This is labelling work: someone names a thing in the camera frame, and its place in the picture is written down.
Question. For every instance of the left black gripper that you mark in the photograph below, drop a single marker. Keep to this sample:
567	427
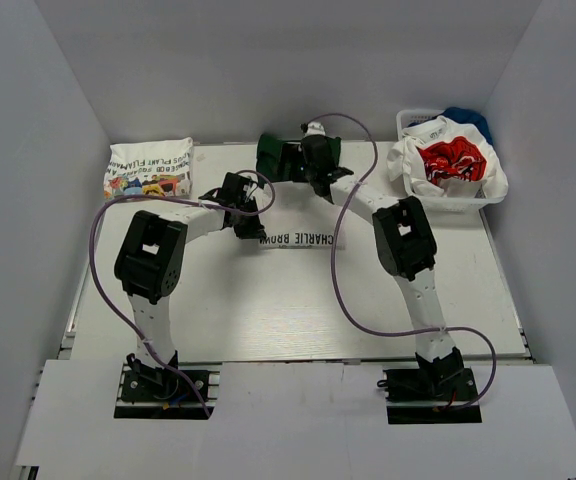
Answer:
255	231

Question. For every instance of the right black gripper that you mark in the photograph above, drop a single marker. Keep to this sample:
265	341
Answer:
291	154

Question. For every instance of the white green raglan t-shirt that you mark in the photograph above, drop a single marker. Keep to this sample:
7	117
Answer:
297	218

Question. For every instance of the white red print t-shirt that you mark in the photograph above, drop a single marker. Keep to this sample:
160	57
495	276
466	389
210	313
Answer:
442	158

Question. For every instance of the blue t-shirt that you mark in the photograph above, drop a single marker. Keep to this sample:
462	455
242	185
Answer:
468	116

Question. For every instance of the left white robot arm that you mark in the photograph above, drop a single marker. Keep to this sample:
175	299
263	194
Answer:
149	262

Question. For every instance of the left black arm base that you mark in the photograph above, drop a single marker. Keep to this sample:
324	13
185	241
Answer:
155	393

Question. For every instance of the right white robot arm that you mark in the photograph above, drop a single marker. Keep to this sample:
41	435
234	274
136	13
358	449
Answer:
405	246

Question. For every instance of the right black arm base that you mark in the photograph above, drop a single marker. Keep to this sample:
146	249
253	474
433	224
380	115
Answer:
410	399

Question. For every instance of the folded white cartoon t-shirt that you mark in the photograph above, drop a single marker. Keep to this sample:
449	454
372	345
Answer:
156	168

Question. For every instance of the white plastic basket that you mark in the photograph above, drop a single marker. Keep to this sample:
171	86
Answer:
408	118

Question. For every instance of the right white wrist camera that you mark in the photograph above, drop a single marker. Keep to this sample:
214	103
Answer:
313	128

